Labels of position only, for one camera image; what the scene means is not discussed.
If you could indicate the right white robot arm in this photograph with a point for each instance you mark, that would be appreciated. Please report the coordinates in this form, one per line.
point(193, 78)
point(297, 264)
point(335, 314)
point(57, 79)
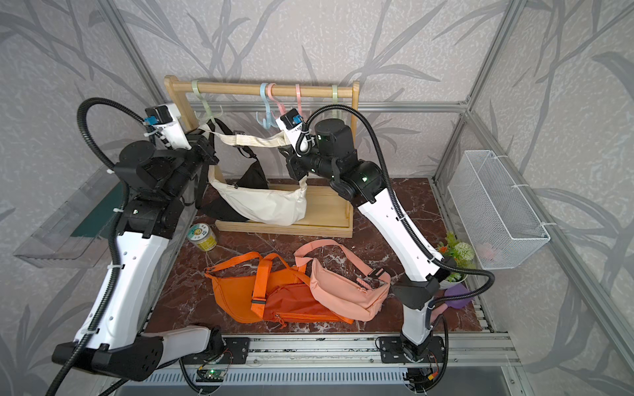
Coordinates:
point(326, 148)

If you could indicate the pink hook left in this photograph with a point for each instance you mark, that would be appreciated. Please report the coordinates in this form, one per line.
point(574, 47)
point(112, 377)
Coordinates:
point(280, 106)

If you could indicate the bright orange crossbody bag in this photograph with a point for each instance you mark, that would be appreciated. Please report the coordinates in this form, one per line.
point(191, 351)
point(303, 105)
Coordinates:
point(244, 298)

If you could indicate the black crossbody bag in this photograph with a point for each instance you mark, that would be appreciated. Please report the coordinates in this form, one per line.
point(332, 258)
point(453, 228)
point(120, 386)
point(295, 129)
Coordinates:
point(254, 178)

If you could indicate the clear acrylic wall shelf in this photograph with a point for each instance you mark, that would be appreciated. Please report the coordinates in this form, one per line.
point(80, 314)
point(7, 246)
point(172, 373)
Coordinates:
point(75, 236)

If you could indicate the cream white crossbody bag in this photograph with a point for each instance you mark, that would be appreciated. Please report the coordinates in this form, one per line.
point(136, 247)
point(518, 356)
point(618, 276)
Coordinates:
point(276, 207)

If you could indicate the white wire mesh basket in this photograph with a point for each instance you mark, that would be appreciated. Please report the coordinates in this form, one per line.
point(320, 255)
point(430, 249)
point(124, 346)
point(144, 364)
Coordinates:
point(502, 226)

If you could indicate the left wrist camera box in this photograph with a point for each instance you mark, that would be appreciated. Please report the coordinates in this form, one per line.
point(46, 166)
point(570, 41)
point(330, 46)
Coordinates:
point(164, 119)

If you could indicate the pink hook right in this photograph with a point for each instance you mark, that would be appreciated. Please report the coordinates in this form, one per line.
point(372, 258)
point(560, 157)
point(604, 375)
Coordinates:
point(298, 99)

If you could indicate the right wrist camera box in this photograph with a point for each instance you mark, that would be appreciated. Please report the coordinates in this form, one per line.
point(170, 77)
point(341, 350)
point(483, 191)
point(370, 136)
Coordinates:
point(290, 124)

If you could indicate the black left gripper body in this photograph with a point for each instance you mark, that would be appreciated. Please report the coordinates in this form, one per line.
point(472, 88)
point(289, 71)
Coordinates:
point(197, 144)

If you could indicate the green hook end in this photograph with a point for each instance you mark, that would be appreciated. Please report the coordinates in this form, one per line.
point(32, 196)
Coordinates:
point(335, 113)
point(209, 116)

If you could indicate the light blue hook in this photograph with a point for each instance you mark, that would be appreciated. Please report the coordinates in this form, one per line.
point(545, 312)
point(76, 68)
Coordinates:
point(267, 122)

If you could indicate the pink crossbody bag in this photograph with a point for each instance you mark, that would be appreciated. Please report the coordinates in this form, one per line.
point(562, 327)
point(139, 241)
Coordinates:
point(359, 299)

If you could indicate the green hook right end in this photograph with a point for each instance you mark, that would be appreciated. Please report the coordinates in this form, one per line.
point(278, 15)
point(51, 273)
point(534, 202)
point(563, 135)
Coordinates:
point(335, 113)

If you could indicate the dark orange crossbody bag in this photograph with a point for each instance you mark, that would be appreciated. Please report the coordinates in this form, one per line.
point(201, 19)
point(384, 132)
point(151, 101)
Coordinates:
point(282, 294)

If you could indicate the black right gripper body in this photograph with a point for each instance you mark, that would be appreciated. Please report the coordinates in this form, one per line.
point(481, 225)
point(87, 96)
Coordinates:
point(299, 166)

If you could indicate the purple pink toy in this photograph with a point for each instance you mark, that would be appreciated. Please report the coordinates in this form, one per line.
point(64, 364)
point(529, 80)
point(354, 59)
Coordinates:
point(454, 290)

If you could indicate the potted artificial flower plant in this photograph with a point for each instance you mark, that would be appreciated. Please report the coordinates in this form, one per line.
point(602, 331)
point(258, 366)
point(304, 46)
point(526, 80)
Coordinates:
point(462, 253)

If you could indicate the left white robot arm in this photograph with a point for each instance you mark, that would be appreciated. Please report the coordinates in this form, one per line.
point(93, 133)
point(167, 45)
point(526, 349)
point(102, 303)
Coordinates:
point(155, 174)

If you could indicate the green hook left end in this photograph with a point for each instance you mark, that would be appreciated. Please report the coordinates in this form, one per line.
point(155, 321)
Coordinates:
point(209, 116)

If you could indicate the pink hook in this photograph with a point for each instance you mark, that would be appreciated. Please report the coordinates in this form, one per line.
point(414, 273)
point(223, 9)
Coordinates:
point(298, 99)
point(280, 106)

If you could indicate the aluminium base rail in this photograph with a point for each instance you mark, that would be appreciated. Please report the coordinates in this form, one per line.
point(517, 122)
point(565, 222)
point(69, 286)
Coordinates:
point(461, 359)

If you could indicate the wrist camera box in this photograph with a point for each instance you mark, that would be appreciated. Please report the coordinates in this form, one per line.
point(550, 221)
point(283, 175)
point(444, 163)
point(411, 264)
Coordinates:
point(164, 119)
point(290, 124)

